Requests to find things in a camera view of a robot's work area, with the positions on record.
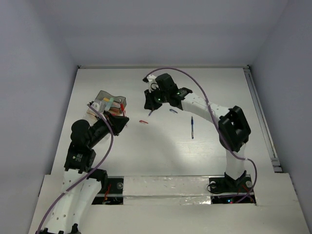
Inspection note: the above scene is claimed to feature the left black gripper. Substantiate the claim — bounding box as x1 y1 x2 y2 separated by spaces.
88 110 129 147

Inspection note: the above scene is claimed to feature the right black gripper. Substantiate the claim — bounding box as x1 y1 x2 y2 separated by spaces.
144 86 169 111

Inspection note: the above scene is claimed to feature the light blue marker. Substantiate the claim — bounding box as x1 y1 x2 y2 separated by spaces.
99 101 108 112

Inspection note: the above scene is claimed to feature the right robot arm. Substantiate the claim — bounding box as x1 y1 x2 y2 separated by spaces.
143 73 251 191

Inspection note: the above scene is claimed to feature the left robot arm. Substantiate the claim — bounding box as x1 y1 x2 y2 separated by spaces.
36 112 129 234

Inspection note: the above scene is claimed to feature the orange translucent container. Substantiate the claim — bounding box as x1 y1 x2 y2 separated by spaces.
83 108 122 121

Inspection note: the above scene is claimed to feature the grey translucent container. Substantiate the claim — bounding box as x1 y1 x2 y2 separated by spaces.
92 90 127 115

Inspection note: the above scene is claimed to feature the blue ballpoint pen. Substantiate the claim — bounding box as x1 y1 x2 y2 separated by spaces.
191 116 194 139

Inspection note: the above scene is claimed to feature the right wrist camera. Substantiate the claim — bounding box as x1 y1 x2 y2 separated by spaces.
142 75 158 90

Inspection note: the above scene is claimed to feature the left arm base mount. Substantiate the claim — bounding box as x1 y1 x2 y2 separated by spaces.
88 169 124 205

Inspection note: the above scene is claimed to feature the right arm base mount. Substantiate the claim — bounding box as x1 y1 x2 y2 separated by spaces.
206 171 256 204

